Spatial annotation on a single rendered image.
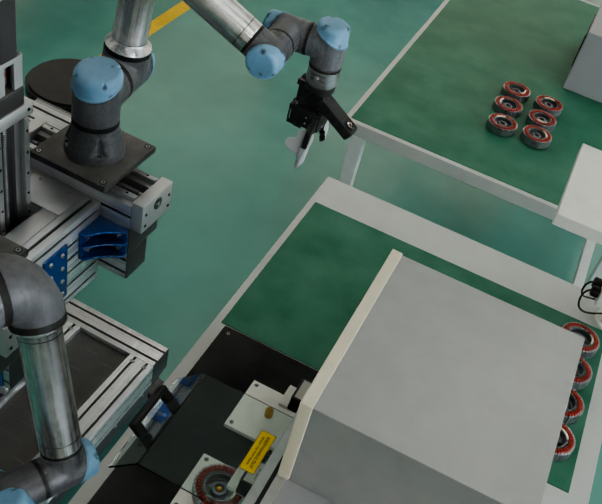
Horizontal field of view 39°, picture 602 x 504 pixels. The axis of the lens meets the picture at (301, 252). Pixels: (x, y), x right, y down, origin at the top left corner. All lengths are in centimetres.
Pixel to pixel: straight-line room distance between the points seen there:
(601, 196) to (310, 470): 114
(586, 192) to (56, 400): 138
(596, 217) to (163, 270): 180
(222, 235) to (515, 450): 235
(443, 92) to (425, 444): 220
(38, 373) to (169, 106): 291
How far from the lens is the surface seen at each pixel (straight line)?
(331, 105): 201
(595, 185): 228
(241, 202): 375
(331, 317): 227
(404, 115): 315
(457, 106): 332
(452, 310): 157
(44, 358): 147
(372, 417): 135
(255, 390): 202
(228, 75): 459
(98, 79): 205
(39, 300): 140
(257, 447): 158
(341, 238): 251
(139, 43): 213
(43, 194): 220
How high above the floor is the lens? 236
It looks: 41 degrees down
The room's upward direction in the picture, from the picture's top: 15 degrees clockwise
